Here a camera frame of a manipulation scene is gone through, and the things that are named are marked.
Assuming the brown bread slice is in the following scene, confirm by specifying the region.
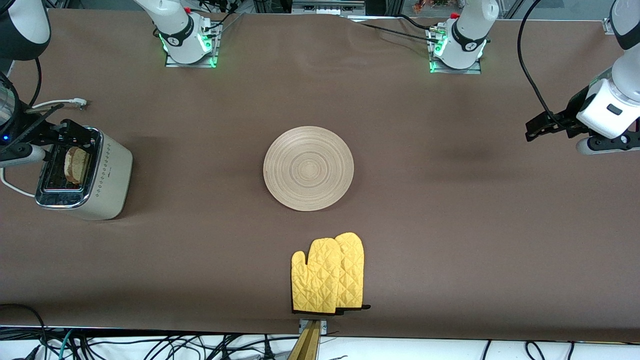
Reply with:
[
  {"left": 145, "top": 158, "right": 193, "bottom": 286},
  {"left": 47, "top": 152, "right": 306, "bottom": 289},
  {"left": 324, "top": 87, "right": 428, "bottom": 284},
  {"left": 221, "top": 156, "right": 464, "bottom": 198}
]
[{"left": 63, "top": 146, "right": 92, "bottom": 184}]

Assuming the round wooden ringed plate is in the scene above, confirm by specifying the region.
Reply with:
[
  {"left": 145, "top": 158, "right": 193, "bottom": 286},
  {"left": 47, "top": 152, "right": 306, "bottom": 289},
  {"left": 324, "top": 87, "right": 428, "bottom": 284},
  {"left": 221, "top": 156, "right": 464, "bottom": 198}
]
[{"left": 263, "top": 125, "right": 355, "bottom": 212}]

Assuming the cream and chrome two-slot toaster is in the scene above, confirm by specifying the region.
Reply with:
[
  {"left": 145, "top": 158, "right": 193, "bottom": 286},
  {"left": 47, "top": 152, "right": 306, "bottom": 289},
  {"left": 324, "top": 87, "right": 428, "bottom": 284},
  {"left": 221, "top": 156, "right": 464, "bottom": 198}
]
[{"left": 34, "top": 126, "right": 134, "bottom": 221}]

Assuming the brown table cover sheet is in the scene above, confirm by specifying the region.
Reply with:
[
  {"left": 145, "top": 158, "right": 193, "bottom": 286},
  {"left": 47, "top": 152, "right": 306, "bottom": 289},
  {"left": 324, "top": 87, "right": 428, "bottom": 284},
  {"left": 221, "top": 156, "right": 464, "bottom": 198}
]
[{"left": 0, "top": 7, "right": 640, "bottom": 343}]

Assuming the orange patterned object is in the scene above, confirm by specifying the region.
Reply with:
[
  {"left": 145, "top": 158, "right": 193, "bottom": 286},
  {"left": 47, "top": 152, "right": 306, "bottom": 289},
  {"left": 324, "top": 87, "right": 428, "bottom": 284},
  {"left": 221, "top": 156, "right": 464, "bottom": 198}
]
[{"left": 412, "top": 0, "right": 453, "bottom": 14}]

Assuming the yellow quilted oven mitt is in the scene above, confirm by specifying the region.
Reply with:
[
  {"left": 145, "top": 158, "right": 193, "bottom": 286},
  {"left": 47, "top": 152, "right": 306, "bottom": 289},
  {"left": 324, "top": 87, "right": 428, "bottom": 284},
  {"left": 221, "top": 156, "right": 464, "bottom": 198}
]
[
  {"left": 334, "top": 232, "right": 372, "bottom": 312},
  {"left": 291, "top": 237, "right": 343, "bottom": 315}
]

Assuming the grey metal box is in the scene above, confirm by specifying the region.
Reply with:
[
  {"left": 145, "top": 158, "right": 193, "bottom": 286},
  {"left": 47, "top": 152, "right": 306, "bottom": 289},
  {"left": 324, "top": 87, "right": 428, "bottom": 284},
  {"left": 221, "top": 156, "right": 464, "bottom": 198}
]
[{"left": 291, "top": 0, "right": 367, "bottom": 17}]

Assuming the wooden bar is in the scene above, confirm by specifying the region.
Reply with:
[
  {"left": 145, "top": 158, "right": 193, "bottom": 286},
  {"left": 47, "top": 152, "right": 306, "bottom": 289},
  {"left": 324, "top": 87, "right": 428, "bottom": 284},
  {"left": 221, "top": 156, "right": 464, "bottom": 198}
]
[{"left": 287, "top": 320, "right": 321, "bottom": 360}]

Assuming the white toaster power cord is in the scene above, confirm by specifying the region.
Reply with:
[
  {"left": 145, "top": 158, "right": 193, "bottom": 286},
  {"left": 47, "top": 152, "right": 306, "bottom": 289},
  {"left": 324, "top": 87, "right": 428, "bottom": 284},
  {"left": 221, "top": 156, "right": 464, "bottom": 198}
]
[{"left": 0, "top": 98, "right": 90, "bottom": 197}]

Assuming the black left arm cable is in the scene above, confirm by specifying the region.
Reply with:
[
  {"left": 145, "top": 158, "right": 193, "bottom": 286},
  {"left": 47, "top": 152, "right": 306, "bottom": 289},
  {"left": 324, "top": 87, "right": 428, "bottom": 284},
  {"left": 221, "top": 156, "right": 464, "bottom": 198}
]
[{"left": 517, "top": 0, "right": 571, "bottom": 126}]

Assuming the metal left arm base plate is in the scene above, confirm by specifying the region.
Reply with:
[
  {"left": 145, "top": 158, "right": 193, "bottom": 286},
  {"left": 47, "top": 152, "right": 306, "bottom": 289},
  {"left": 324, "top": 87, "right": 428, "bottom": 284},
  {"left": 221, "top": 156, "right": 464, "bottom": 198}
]
[{"left": 429, "top": 25, "right": 483, "bottom": 75}]

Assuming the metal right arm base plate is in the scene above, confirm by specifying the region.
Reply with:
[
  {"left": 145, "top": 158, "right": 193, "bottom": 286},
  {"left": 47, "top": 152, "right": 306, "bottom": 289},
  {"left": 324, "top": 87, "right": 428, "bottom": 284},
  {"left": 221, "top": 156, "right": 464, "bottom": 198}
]
[{"left": 165, "top": 22, "right": 221, "bottom": 68}]

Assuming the black cable loop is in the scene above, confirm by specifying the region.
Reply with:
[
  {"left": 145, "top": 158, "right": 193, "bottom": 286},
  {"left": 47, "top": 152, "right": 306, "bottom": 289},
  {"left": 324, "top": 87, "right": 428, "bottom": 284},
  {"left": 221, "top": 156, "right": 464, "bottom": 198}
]
[{"left": 0, "top": 302, "right": 48, "bottom": 351}]

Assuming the black base cable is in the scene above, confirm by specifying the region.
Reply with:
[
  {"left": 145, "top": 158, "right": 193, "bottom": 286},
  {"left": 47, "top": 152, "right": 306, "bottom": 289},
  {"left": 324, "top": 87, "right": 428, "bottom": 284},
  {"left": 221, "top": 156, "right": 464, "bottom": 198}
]
[
  {"left": 357, "top": 14, "right": 443, "bottom": 45},
  {"left": 200, "top": 0, "right": 242, "bottom": 36}
]

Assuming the teal cable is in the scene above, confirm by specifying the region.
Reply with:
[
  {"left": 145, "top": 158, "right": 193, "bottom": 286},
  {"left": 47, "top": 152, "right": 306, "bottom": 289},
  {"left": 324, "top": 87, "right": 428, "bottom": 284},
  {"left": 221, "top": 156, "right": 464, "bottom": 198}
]
[{"left": 59, "top": 329, "right": 76, "bottom": 360}]

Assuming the metal clamp bracket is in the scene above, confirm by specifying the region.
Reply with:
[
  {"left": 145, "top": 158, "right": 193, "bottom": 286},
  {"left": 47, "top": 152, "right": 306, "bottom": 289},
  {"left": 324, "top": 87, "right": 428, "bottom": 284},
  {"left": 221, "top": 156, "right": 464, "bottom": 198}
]
[{"left": 298, "top": 318, "right": 328, "bottom": 335}]

